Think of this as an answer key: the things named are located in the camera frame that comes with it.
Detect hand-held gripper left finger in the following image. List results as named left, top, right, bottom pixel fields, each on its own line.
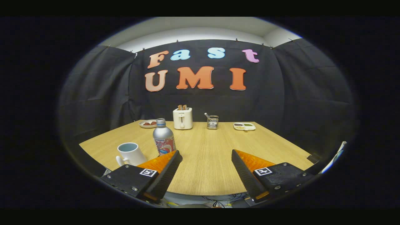
left=100, top=150, right=183, bottom=204

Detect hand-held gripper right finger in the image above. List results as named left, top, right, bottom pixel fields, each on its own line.
left=232, top=149, right=314, bottom=203

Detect silver juice bottle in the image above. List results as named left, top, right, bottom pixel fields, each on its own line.
left=152, top=118, right=177, bottom=156

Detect white cup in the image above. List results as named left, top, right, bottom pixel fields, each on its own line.
left=116, top=142, right=148, bottom=167

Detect wooden table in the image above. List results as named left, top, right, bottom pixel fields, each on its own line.
left=79, top=120, right=314, bottom=196

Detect white divided tray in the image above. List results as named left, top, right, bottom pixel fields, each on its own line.
left=233, top=122, right=256, bottom=131

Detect small white plate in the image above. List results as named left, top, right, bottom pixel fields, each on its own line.
left=139, top=119, right=158, bottom=129

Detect white toaster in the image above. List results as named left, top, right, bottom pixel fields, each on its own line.
left=173, top=107, right=193, bottom=130

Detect metal mesh utensil holder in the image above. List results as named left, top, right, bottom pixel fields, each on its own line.
left=207, top=115, right=219, bottom=130

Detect white side table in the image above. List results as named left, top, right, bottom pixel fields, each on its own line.
left=320, top=141, right=347, bottom=174

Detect black floor cables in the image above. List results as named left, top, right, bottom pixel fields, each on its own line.
left=166, top=192, right=250, bottom=208

